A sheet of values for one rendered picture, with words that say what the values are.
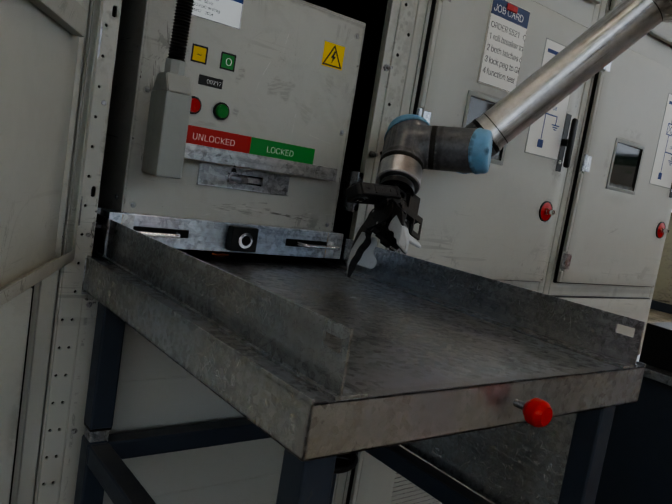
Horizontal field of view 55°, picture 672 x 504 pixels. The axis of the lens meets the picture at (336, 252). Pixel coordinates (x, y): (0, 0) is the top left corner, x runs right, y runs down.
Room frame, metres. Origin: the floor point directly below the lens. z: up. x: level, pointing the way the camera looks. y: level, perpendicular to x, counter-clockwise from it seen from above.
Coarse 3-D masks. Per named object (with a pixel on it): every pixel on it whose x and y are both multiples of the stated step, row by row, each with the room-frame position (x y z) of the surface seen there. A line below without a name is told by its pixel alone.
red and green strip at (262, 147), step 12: (192, 132) 1.24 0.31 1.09; (204, 132) 1.25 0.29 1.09; (216, 132) 1.27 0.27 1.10; (228, 132) 1.29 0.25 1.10; (204, 144) 1.26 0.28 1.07; (216, 144) 1.27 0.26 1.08; (228, 144) 1.29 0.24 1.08; (240, 144) 1.30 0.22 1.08; (252, 144) 1.32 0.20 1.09; (264, 144) 1.34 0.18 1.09; (276, 144) 1.36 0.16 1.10; (288, 144) 1.37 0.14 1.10; (276, 156) 1.36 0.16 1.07; (288, 156) 1.38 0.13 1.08; (300, 156) 1.40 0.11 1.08; (312, 156) 1.42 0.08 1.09
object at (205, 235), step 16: (144, 224) 1.18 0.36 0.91; (160, 224) 1.20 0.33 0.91; (176, 224) 1.22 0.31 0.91; (192, 224) 1.24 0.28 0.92; (208, 224) 1.26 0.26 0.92; (224, 224) 1.29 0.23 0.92; (240, 224) 1.31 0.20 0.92; (160, 240) 1.20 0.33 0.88; (176, 240) 1.22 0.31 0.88; (192, 240) 1.25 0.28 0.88; (208, 240) 1.27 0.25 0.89; (224, 240) 1.29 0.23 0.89; (272, 240) 1.36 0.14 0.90; (288, 240) 1.39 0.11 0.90; (304, 240) 1.41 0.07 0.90; (320, 240) 1.44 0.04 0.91; (336, 240) 1.47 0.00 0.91; (304, 256) 1.41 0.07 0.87; (320, 256) 1.44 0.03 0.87; (336, 256) 1.47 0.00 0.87
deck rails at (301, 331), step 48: (144, 240) 0.98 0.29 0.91; (192, 288) 0.84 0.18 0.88; (240, 288) 0.74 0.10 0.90; (432, 288) 1.25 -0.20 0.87; (480, 288) 1.16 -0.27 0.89; (240, 336) 0.73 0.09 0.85; (288, 336) 0.66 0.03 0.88; (336, 336) 0.60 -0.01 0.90; (576, 336) 1.00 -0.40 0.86; (624, 336) 0.94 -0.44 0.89; (336, 384) 0.59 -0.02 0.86
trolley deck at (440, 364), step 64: (128, 320) 0.92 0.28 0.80; (192, 320) 0.78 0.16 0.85; (384, 320) 0.97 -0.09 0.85; (448, 320) 1.05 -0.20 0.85; (256, 384) 0.63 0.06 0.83; (384, 384) 0.65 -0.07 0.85; (448, 384) 0.69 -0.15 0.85; (512, 384) 0.75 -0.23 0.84; (576, 384) 0.83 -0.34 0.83; (640, 384) 0.94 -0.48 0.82; (320, 448) 0.57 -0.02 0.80
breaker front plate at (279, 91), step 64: (256, 0) 1.30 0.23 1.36; (192, 64) 1.23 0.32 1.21; (256, 64) 1.31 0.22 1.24; (320, 64) 1.41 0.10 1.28; (256, 128) 1.32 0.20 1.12; (320, 128) 1.42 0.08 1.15; (128, 192) 1.17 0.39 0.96; (192, 192) 1.25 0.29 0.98; (256, 192) 1.34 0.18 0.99; (320, 192) 1.44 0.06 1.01
